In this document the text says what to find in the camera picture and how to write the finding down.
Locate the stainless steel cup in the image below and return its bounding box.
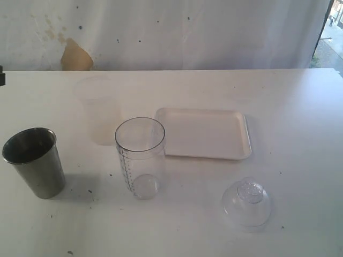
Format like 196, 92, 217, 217
2, 127, 66, 199

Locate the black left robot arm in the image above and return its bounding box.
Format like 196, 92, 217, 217
0, 66, 6, 86

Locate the clear plastic shaker cup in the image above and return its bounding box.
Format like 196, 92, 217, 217
114, 117, 166, 200

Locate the clear dome shaker lid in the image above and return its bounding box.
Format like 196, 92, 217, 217
221, 177, 272, 230

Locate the white rectangular plastic tray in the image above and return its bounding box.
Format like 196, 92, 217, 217
155, 108, 252, 161

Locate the translucent white plastic cup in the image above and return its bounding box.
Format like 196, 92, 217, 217
74, 75, 123, 146

